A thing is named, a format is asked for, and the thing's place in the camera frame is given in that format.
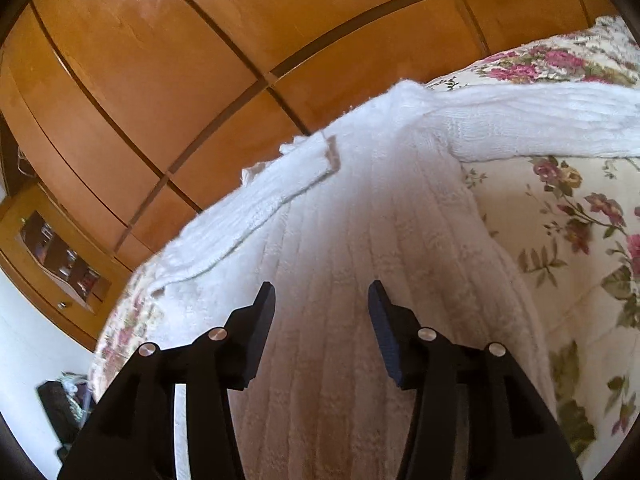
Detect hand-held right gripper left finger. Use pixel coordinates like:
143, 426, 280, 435
57, 282, 277, 480

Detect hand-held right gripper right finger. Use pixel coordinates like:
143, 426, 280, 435
367, 280, 584, 480

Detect white knit sweater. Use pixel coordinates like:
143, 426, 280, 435
149, 80, 640, 480

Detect floral bedspread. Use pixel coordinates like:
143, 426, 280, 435
87, 15, 640, 473

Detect wooden glass-door cabinet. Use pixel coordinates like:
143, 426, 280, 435
0, 180, 132, 352

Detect dark bag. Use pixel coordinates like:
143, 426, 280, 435
37, 372, 97, 463

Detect wooden wardrobe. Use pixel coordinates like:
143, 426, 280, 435
0, 0, 618, 311

